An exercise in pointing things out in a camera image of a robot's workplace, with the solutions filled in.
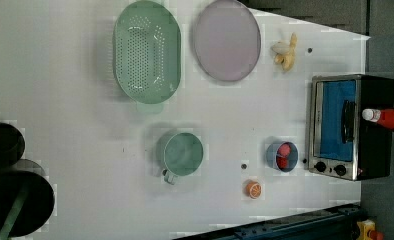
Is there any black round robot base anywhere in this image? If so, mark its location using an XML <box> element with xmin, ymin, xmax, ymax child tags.
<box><xmin>0</xmin><ymin>122</ymin><xmax>55</xmax><ymax>240</ymax></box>

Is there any red strawberry toy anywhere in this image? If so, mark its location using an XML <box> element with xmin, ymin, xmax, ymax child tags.
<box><xmin>276</xmin><ymin>157</ymin><xmax>288</xmax><ymax>169</ymax></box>

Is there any yellow clamp block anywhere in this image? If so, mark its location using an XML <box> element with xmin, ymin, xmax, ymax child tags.
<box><xmin>357</xmin><ymin>220</ymin><xmax>384</xmax><ymax>240</ymax></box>

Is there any green mug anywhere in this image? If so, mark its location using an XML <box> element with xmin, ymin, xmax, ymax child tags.
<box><xmin>157</xmin><ymin>131</ymin><xmax>204</xmax><ymax>185</ymax></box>

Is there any peeled banana toy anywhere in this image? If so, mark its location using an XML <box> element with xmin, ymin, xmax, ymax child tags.
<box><xmin>271</xmin><ymin>33</ymin><xmax>297</xmax><ymax>72</ymax></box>

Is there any orange slice toy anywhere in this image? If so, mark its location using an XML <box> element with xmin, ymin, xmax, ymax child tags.
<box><xmin>245</xmin><ymin>181</ymin><xmax>262</xmax><ymax>199</ymax></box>

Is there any small blue bowl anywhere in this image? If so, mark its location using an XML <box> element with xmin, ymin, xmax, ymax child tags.
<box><xmin>265</xmin><ymin>142</ymin><xmax>298</xmax><ymax>172</ymax></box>

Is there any black oven door handle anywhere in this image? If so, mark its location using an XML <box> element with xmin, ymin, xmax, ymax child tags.
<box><xmin>341</xmin><ymin>100</ymin><xmax>355</xmax><ymax>143</ymax></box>

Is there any pale pink strawberry toy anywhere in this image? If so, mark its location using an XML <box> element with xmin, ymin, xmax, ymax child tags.
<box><xmin>277</xmin><ymin>143</ymin><xmax>291</xmax><ymax>157</ymax></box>

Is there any black toaster oven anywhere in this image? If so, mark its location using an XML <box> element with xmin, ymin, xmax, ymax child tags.
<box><xmin>307</xmin><ymin>74</ymin><xmax>394</xmax><ymax>181</ymax></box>

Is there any round lilac plate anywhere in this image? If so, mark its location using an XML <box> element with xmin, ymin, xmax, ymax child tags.
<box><xmin>193</xmin><ymin>0</ymin><xmax>261</xmax><ymax>81</ymax></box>

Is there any green perforated colander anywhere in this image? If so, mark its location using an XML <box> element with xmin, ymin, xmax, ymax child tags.
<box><xmin>113</xmin><ymin>0</ymin><xmax>181</xmax><ymax>114</ymax></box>

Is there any red plush ketchup bottle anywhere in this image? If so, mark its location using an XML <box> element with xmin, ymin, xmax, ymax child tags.
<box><xmin>362</xmin><ymin>109</ymin><xmax>394</xmax><ymax>130</ymax></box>

